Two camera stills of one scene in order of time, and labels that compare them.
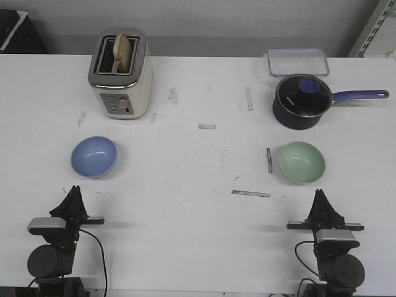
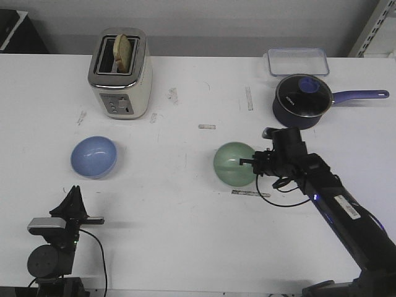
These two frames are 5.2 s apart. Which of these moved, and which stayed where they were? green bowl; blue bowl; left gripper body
Moved: green bowl
Stayed: blue bowl; left gripper body
